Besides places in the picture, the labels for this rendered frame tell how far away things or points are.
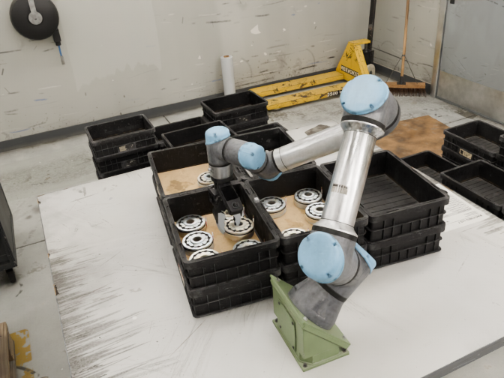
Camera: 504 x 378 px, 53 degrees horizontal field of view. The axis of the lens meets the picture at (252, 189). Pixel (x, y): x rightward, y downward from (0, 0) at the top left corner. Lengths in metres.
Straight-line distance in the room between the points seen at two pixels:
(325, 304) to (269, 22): 4.19
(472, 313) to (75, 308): 1.25
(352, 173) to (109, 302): 0.93
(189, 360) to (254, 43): 4.13
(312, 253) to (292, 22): 4.35
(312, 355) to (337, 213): 0.41
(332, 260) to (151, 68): 3.94
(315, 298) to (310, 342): 0.12
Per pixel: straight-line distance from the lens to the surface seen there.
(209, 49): 5.10
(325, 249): 1.23
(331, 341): 1.44
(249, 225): 1.69
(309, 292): 1.38
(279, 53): 5.43
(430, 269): 1.83
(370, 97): 1.30
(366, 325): 1.60
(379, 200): 1.92
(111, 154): 3.27
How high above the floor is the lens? 1.84
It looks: 30 degrees down
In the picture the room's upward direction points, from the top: 4 degrees counter-clockwise
